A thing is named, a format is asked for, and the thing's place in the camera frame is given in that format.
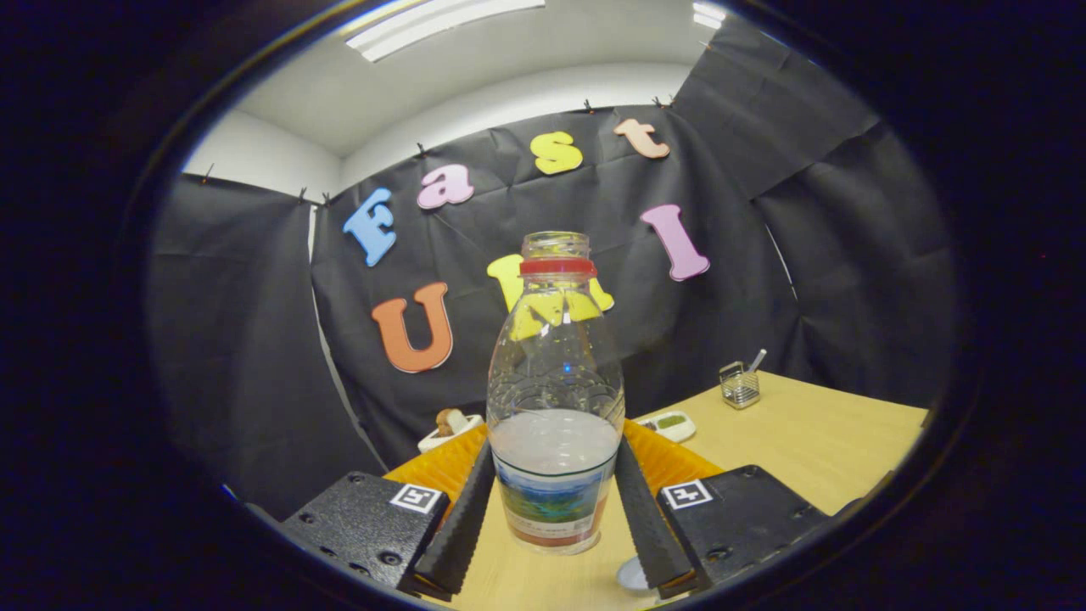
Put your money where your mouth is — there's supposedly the clear juice bottle red ring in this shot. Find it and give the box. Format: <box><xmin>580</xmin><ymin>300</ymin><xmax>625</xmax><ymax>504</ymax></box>
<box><xmin>486</xmin><ymin>231</ymin><xmax>626</xmax><ymax>556</ymax></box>

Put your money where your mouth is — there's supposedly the wooden table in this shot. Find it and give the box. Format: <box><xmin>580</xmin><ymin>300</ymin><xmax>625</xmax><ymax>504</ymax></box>
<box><xmin>386</xmin><ymin>370</ymin><xmax>927</xmax><ymax>610</ymax></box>

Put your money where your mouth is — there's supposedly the long ceiling light panel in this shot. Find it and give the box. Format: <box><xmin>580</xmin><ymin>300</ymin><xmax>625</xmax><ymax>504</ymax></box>
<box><xmin>344</xmin><ymin>0</ymin><xmax>546</xmax><ymax>63</ymax></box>

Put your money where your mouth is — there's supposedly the white toaster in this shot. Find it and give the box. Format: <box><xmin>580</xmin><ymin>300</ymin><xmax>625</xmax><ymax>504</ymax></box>
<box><xmin>417</xmin><ymin>413</ymin><xmax>484</xmax><ymax>453</ymax></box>

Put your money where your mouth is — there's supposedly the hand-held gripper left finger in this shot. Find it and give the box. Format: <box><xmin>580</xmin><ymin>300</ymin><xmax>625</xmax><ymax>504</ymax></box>
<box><xmin>280</xmin><ymin>424</ymin><xmax>495</xmax><ymax>599</ymax></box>

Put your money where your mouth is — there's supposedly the white divided snack tray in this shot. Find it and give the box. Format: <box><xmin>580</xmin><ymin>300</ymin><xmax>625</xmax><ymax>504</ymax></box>
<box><xmin>638</xmin><ymin>411</ymin><xmax>697</xmax><ymax>444</ymax></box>

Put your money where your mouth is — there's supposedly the wire mesh cutlery holder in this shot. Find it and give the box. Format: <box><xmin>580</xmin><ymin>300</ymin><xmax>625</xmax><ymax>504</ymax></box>
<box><xmin>719</xmin><ymin>362</ymin><xmax>761</xmax><ymax>410</ymax></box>

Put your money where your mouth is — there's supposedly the black backdrop cloth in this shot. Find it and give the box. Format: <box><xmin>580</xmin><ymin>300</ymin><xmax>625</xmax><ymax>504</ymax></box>
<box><xmin>144</xmin><ymin>13</ymin><xmax>964</xmax><ymax>519</ymax></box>

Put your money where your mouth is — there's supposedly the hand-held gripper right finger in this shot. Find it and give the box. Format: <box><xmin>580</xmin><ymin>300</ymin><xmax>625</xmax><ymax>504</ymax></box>
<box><xmin>613</xmin><ymin>418</ymin><xmax>837</xmax><ymax>599</ymax></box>

